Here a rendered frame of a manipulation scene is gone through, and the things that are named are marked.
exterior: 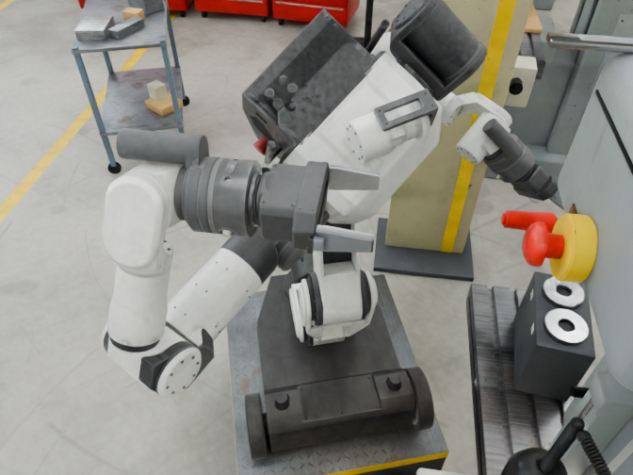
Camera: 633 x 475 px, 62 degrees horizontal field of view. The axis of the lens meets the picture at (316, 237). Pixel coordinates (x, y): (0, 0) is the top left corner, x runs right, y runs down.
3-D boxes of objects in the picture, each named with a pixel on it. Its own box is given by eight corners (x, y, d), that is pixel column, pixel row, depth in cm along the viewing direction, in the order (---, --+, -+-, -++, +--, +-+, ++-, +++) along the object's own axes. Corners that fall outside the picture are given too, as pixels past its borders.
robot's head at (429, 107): (365, 128, 83) (369, 101, 76) (413, 108, 84) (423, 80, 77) (381, 161, 81) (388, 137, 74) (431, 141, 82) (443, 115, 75)
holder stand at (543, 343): (512, 389, 125) (537, 341, 111) (513, 318, 140) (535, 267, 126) (566, 402, 123) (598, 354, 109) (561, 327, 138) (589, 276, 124)
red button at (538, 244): (521, 274, 47) (534, 242, 44) (516, 243, 50) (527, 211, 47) (559, 279, 47) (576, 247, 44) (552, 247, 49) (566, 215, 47)
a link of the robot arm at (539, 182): (508, 201, 129) (477, 170, 125) (533, 170, 129) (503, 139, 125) (542, 210, 118) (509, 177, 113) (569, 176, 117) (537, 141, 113)
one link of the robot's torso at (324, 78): (220, 155, 115) (208, 118, 79) (325, 45, 118) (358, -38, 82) (320, 248, 117) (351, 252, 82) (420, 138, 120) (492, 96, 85)
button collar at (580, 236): (555, 294, 47) (578, 246, 42) (543, 246, 51) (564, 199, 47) (578, 297, 46) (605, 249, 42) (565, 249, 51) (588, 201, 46)
